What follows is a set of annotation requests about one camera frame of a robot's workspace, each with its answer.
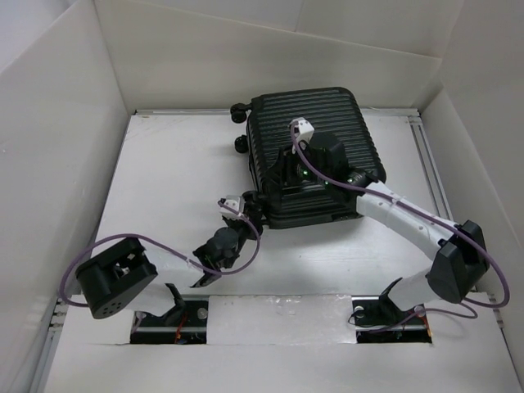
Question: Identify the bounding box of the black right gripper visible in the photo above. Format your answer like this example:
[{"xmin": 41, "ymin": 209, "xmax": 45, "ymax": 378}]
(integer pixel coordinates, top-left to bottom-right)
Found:
[{"xmin": 264, "ymin": 140, "xmax": 331, "ymax": 187}]

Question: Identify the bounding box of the black ribbed hard-shell suitcase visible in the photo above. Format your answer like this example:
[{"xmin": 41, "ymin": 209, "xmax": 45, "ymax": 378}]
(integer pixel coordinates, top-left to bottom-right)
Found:
[{"xmin": 230, "ymin": 87, "xmax": 386, "ymax": 229}]

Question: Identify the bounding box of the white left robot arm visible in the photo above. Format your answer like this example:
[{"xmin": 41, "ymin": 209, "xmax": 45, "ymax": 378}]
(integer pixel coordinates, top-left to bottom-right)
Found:
[{"xmin": 75, "ymin": 192, "xmax": 264, "ymax": 319}]

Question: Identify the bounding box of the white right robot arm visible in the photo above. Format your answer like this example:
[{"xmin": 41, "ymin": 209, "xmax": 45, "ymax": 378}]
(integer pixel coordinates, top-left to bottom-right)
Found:
[{"xmin": 248, "ymin": 118, "xmax": 490, "ymax": 323}]

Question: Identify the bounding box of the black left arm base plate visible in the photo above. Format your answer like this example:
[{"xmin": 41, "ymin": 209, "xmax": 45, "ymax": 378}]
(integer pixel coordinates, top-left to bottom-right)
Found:
[{"xmin": 129, "ymin": 297, "xmax": 209, "ymax": 345}]

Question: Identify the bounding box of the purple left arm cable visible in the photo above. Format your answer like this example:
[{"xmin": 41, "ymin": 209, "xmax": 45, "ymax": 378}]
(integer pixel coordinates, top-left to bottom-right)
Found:
[{"xmin": 60, "ymin": 198, "xmax": 262, "ymax": 343}]

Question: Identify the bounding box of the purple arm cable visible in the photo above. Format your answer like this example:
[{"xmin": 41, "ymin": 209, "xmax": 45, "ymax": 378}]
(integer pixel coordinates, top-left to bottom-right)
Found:
[
  {"xmin": 289, "ymin": 122, "xmax": 511, "ymax": 335},
  {"xmin": 60, "ymin": 198, "xmax": 262, "ymax": 343}
]

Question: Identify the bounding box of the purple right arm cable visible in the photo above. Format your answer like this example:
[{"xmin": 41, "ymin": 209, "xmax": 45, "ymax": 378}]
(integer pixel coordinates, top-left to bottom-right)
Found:
[{"xmin": 289, "ymin": 122, "xmax": 511, "ymax": 335}]

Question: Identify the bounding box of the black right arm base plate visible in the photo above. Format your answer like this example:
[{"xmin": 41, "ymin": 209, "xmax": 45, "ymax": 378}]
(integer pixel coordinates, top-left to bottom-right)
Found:
[{"xmin": 348, "ymin": 296, "xmax": 432, "ymax": 344}]

